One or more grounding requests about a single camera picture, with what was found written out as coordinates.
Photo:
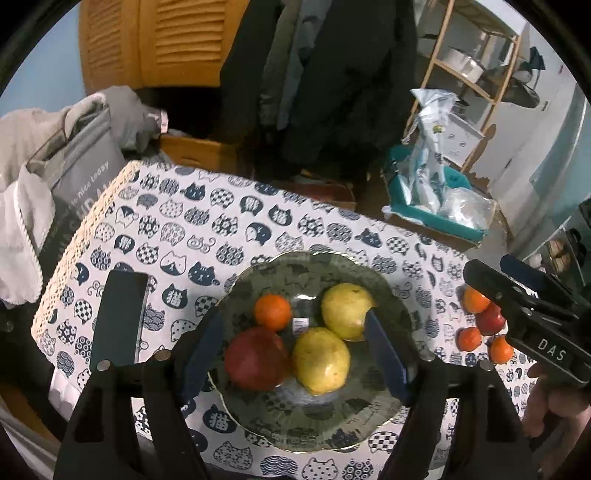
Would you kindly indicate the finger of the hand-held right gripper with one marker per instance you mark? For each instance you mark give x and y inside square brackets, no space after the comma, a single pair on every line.
[531,274]
[496,286]

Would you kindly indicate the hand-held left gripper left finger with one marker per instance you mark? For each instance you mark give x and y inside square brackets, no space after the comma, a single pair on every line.
[203,350]

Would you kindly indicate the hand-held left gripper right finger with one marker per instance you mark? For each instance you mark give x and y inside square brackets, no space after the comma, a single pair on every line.
[385,360]

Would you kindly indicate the orange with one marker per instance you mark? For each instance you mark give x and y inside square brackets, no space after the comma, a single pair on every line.
[475,299]
[501,349]

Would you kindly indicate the red apple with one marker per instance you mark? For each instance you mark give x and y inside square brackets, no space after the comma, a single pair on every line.
[256,359]
[491,319]

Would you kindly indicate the small mandarin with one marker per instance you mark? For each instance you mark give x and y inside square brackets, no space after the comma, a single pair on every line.
[273,313]
[469,338]

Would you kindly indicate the yellow pear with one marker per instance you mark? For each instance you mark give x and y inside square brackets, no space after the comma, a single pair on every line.
[322,360]
[348,311]

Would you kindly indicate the grey glass plate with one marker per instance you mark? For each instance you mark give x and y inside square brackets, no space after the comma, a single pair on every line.
[286,415]

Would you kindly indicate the person's right hand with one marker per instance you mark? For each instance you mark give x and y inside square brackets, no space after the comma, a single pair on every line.
[554,406]

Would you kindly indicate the metal shoe rack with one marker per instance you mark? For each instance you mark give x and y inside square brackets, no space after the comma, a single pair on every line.
[577,240]

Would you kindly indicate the clear plastic bag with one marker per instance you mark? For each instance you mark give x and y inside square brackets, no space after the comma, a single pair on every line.
[466,207]

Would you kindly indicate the black smartphone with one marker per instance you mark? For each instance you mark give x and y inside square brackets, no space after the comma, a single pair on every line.
[120,318]

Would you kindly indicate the cat print tablecloth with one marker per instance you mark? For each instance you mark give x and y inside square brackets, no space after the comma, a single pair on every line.
[184,230]

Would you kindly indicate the teal plastic basket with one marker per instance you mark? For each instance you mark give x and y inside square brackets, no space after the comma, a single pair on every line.
[399,194]

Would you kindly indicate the white patterned storage box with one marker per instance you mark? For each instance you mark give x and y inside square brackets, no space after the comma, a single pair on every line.
[461,143]

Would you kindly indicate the white rice bag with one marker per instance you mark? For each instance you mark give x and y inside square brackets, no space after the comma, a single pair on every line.
[429,152]

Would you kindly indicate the cardboard box with red packets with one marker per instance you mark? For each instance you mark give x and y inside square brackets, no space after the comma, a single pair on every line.
[323,193]

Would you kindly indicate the dark hanging bags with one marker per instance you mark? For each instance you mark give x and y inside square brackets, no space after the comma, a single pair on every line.
[521,87]

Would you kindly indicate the wooden shelf rack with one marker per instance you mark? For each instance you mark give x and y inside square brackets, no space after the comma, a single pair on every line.
[480,92]

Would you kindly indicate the grey laundry basket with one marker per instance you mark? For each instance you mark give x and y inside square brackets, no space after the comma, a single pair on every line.
[78,180]

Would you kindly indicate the white cooking pot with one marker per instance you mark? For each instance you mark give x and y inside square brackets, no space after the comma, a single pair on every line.
[461,62]

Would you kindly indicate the grey bag with towels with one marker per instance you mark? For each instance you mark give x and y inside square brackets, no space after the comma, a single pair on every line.
[23,207]

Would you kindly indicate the black hooded coat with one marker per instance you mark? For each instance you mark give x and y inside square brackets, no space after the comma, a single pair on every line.
[360,83]

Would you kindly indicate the dark grey garment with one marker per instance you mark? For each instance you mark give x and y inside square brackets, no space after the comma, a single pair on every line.
[134,115]

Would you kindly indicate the black jacket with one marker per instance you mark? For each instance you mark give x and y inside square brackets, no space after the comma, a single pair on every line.
[240,69]

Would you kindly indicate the grey jacket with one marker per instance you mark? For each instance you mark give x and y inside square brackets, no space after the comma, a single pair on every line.
[288,60]

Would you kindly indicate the wooden louvered wardrobe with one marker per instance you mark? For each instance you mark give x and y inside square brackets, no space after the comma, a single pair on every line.
[161,41]

